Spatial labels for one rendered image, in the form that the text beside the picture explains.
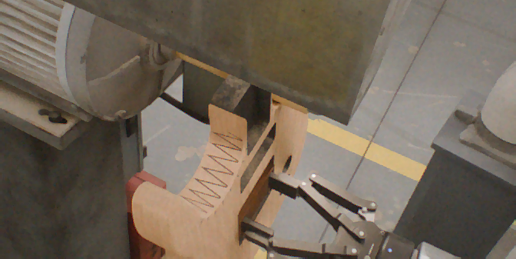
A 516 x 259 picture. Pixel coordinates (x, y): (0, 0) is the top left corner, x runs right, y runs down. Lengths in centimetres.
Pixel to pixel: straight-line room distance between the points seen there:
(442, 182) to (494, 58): 166
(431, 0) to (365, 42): 307
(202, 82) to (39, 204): 35
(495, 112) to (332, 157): 99
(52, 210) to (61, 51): 44
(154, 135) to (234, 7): 189
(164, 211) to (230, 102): 14
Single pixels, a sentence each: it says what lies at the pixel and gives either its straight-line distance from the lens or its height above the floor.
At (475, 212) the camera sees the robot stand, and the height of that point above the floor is 54.
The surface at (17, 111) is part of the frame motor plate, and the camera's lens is 82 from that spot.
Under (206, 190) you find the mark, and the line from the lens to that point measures 60.
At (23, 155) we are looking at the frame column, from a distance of 94.
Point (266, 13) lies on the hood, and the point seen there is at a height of 146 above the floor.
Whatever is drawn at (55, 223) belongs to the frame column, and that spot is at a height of 82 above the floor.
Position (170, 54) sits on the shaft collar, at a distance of 69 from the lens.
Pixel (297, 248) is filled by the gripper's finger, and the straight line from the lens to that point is 71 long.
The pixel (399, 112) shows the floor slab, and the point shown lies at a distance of 260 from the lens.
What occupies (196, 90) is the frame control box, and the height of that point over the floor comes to 98.
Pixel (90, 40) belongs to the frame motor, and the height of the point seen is 130.
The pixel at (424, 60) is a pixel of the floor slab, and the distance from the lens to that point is 296.
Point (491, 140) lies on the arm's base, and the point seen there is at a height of 74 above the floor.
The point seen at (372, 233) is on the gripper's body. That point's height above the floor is 110.
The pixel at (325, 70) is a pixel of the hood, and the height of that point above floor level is 143.
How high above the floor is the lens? 169
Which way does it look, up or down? 44 degrees down
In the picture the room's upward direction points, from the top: 9 degrees clockwise
